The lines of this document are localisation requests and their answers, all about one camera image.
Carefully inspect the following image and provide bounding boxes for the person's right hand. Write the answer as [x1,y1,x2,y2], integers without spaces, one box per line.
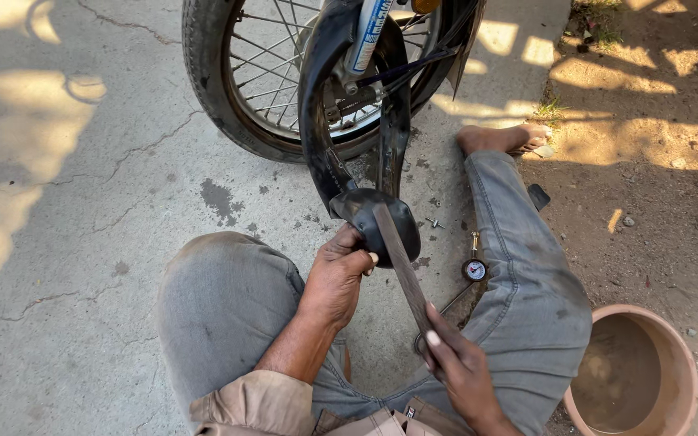
[422,302,509,420]

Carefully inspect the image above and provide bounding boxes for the person's left hand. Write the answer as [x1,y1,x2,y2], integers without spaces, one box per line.
[297,222,380,332]

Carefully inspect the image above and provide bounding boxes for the metal file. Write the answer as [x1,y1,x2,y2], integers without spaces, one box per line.
[372,203,438,337]

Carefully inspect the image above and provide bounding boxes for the black rubber tube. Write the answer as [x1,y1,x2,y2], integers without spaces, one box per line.
[297,0,423,270]

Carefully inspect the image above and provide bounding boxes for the person's grey trousers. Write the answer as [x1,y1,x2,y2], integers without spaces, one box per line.
[156,149,594,436]

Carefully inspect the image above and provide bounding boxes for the person's beige shirt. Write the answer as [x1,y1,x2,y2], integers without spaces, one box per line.
[189,369,478,436]

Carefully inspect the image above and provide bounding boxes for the small black flat object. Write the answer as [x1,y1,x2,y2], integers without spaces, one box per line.
[527,183,552,212]

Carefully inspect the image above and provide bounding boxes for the pink plastic basin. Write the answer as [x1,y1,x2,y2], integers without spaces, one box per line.
[562,303,698,436]

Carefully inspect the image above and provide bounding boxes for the person's bare foot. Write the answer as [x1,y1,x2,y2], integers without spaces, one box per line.
[456,123,553,156]

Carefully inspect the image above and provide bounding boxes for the spoked motorcycle wheel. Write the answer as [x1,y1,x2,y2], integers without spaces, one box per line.
[181,0,484,165]

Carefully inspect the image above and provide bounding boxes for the silver shock absorber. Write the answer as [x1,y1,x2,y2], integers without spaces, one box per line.
[343,0,396,77]

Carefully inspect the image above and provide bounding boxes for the black mudguard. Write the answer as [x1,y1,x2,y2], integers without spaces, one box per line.
[445,0,487,101]

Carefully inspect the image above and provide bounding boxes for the tyre pressure gauge with hose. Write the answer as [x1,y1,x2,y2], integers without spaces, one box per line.
[412,230,490,356]

